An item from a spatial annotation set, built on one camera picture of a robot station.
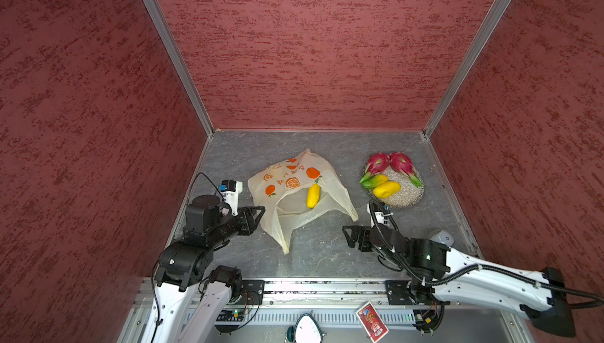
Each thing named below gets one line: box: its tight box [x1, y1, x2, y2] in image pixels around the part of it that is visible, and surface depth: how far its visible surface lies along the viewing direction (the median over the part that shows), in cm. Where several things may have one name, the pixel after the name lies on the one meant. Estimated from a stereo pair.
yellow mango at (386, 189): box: [372, 180, 402, 199], surface depth 97 cm
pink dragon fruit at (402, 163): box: [388, 151, 424, 187], surface depth 102 cm
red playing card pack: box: [355, 301, 390, 343], surface depth 70 cm
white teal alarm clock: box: [287, 309, 328, 343], surface depth 66 cm
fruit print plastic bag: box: [247, 147, 359, 255], surface depth 89 cm
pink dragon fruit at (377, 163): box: [359, 151, 390, 184], surface depth 102 cm
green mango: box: [359, 174, 390, 190], surface depth 99 cm
